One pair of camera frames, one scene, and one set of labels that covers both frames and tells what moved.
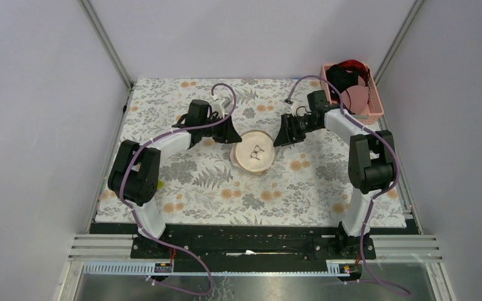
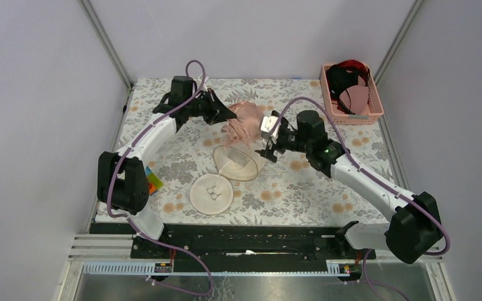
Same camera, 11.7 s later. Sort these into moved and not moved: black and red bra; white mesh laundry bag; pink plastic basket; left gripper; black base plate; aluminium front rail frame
Moved: left gripper; white mesh laundry bag
Not moved: aluminium front rail frame; black base plate; pink plastic basket; black and red bra
